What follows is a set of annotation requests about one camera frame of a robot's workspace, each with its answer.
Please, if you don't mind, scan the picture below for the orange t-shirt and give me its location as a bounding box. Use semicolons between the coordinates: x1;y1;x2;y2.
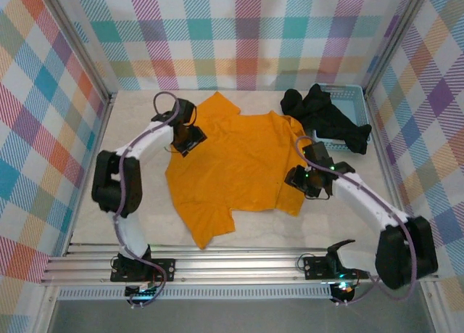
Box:
165;91;307;250

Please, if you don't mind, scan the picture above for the black t-shirt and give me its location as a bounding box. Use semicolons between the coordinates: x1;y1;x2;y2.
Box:
279;83;373;155

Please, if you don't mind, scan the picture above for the light blue plastic basket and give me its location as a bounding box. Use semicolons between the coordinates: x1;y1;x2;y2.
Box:
311;84;373;155

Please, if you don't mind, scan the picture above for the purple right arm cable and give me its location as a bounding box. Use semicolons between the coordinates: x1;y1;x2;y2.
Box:
295;136;418;307

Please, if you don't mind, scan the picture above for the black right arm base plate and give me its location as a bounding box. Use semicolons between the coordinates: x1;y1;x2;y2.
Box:
303;255;370;280

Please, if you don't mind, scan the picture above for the aluminium mounting rail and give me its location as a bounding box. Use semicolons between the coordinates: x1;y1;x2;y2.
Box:
39;242;439;287

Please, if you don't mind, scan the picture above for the aluminium frame post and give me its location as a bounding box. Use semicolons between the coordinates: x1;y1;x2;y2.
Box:
362;0;436;99
38;0;119;106

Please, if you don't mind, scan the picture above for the white slotted cable duct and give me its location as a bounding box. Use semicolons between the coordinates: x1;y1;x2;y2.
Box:
57;287;333;300

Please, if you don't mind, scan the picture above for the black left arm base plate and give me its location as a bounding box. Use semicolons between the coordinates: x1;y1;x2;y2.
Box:
110;257;177;282

